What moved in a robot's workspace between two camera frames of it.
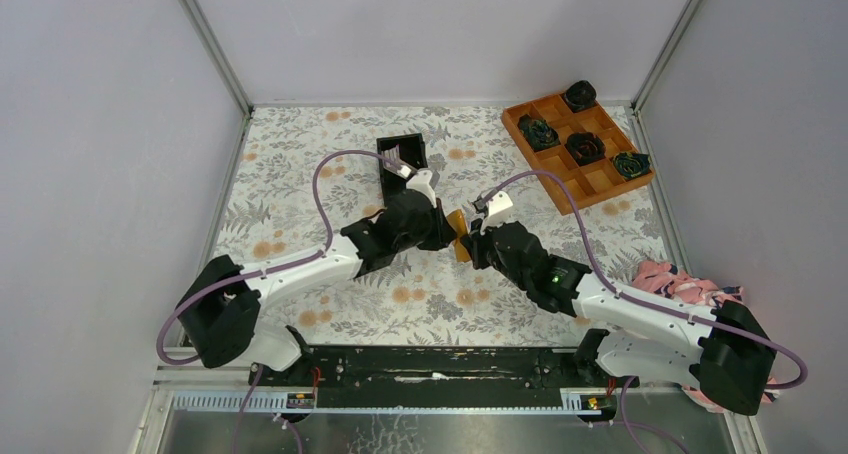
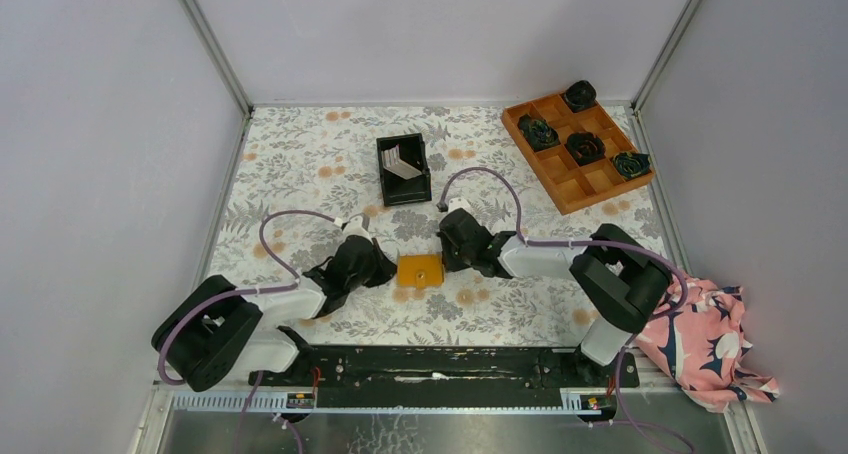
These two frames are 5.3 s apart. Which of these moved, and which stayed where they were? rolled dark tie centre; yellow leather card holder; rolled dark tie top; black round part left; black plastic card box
Moved: yellow leather card holder
Stayed: rolled dark tie centre; rolled dark tie top; black round part left; black plastic card box
